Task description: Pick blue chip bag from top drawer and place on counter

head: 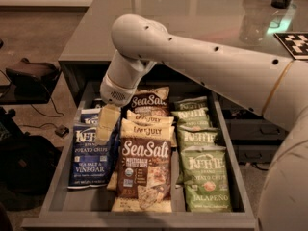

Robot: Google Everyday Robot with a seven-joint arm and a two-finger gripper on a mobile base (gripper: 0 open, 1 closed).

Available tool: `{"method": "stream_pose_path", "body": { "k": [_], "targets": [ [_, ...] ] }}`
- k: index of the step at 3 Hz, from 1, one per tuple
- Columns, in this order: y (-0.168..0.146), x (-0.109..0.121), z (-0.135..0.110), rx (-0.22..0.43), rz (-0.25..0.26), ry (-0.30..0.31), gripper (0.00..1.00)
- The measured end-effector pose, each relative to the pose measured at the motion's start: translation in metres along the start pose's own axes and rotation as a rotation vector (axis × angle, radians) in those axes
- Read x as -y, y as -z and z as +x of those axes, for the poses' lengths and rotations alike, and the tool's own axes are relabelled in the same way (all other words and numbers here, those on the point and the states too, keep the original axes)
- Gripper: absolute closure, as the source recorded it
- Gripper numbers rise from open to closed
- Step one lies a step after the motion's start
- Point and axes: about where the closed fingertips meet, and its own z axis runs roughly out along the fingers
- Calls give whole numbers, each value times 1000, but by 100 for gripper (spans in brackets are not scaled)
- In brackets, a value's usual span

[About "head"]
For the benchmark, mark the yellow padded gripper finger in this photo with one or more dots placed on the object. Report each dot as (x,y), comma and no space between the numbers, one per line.
(107,120)

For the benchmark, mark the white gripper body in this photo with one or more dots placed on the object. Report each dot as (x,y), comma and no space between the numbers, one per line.
(113,93)

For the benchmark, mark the blue kettle chip bag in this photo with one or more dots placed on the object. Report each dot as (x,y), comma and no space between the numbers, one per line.
(91,163)
(98,103)
(90,117)

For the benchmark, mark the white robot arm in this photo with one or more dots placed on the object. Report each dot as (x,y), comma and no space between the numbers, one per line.
(271,86)

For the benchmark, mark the late july chip bag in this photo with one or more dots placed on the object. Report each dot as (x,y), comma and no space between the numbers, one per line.
(152,131)
(149,119)

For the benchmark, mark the rear brown Sea Salt bag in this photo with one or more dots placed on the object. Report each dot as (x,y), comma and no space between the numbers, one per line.
(150,102)

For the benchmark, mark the brown sea salt bag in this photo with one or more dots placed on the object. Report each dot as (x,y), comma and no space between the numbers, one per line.
(150,102)
(144,177)

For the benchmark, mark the front brown Sea Salt bag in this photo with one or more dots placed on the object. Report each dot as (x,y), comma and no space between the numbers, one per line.
(144,177)

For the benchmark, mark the green kettle chip bag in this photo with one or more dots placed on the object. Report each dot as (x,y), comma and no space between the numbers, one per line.
(197,138)
(196,119)
(191,103)

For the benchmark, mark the rear green Kettle chip bag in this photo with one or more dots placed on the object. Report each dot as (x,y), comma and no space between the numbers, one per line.
(191,103)

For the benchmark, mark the open grey top drawer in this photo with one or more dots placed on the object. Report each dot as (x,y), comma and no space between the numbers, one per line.
(89,209)

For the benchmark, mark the front green Jalapeno chip bag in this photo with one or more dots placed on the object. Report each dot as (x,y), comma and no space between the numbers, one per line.
(205,179)

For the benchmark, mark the black power adapter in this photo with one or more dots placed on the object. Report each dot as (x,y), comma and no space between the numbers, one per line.
(61,131)

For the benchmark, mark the black backpack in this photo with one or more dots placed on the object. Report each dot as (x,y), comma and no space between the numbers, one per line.
(27,164)

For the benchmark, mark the closed lower cabinet drawers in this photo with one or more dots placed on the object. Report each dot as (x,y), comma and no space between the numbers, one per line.
(254,139)

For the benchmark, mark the black white fiducial marker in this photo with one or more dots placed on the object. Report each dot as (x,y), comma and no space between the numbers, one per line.
(296,43)

